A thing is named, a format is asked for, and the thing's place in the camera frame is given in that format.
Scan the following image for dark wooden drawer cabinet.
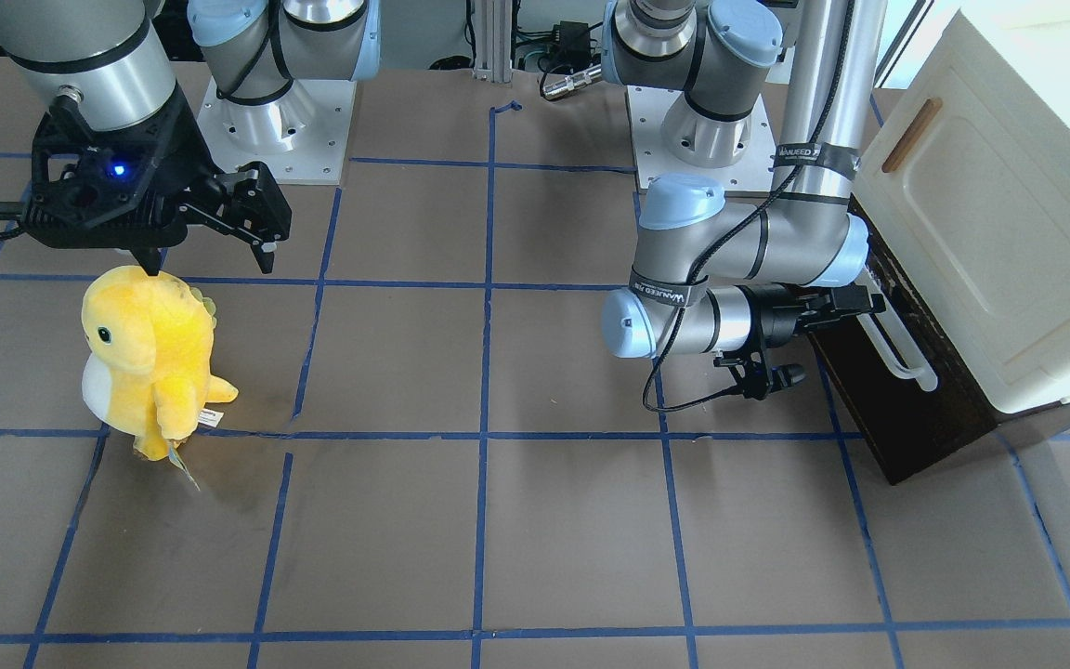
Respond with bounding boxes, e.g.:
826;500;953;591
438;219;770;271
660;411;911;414
811;202;1041;484

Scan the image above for brown paper table mat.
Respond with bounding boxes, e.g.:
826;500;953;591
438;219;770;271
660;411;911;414
0;71;1070;668

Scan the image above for cream plastic storage box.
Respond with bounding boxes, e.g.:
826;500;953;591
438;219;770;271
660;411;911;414
855;1;1070;413

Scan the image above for yellow plush dinosaur toy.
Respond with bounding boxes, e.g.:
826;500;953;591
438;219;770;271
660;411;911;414
81;267;239;473

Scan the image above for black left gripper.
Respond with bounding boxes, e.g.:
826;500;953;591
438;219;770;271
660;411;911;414
739;284;886;400

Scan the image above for aluminium frame post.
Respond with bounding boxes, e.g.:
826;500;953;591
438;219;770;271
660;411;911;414
470;0;516;85

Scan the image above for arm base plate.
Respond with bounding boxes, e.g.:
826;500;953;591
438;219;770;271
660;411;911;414
627;83;784;198
197;80;360;186

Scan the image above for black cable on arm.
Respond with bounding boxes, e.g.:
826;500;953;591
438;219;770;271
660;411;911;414
641;0;861;415

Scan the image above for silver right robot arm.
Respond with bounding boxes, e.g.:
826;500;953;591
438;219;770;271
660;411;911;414
0;1;381;275

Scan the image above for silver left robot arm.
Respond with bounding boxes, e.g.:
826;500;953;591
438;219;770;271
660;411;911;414
600;1;886;400

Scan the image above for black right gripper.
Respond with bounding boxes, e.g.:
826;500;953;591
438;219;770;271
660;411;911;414
22;87;293;278

